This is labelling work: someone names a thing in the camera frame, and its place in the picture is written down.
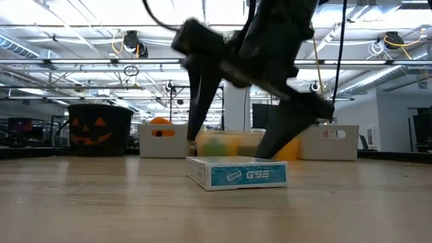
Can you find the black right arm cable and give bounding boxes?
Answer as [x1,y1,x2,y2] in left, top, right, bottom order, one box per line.
[141,0,349,106]

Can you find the teal card deck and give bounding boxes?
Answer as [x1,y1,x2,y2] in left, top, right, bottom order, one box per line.
[185,155,289,192]

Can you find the grey plastic bin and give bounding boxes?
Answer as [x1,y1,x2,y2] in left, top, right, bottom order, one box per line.
[138,123,190,159]
[298,123,360,161]

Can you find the black computer monitor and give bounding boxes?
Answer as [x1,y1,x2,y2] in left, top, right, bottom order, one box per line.
[251,103,281,130]
[407,107,432,153]
[8,117,34,132]

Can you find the orange foam die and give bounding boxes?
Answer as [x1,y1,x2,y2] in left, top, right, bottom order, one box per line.
[148,115,176,138]

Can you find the orange-yellow single-stud block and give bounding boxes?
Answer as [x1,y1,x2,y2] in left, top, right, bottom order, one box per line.
[273,137,300,161]

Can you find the bright green two-stud block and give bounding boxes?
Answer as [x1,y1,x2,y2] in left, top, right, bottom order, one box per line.
[201,136,227,157]

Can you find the black stand frame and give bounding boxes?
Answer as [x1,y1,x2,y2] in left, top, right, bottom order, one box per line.
[169,84,226,132]

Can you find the black pumpkin-face bucket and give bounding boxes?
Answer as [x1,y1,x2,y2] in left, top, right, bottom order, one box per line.
[66,103,135,157]

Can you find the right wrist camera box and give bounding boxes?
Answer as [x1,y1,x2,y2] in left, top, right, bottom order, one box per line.
[171,17,228,58]

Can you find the yellow cable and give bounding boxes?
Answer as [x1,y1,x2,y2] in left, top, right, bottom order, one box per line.
[312,35,325,97]

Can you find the clear yellow bin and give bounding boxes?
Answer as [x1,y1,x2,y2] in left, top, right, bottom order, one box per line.
[195,130,300,161]

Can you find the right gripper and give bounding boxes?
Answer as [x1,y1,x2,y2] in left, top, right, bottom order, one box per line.
[186,29,336,161]

